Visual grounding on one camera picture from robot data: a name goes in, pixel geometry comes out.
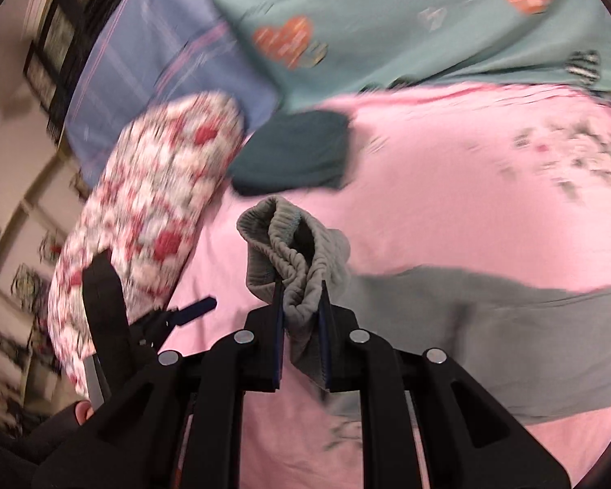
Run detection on black wall frame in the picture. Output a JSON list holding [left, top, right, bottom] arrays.
[[22, 0, 133, 143]]

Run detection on teal heart print pillow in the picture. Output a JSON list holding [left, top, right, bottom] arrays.
[[206, 0, 611, 113]]

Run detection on floral quilted pillow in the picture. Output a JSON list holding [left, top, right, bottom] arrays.
[[47, 90, 246, 402]]

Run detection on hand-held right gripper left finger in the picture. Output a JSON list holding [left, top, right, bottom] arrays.
[[31, 278, 287, 489]]

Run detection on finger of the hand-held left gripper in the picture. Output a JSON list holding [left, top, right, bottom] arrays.
[[131, 295, 219, 355]]

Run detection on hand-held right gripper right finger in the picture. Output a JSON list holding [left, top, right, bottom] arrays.
[[318, 280, 574, 489]]

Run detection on pink floral bed sheet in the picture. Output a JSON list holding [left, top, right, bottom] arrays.
[[169, 80, 611, 489]]

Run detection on dark green folded pants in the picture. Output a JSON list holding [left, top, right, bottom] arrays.
[[227, 109, 353, 197]]

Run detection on grey pants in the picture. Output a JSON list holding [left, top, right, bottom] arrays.
[[237, 194, 611, 425]]

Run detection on person's left hand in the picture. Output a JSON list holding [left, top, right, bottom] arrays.
[[43, 400, 97, 452]]

